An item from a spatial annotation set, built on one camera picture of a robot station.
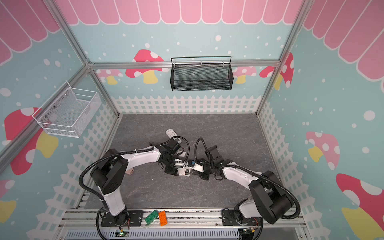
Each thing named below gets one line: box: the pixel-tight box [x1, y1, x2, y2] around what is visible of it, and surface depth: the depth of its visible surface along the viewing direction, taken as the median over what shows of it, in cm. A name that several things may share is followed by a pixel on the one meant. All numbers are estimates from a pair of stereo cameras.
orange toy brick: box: [159, 210, 168, 227], surface depth 76 cm
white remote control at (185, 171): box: [177, 167, 192, 177], surface depth 90 cm
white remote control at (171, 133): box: [165, 128, 178, 139], surface depth 108 cm
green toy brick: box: [144, 209, 159, 225], surface depth 76 cm
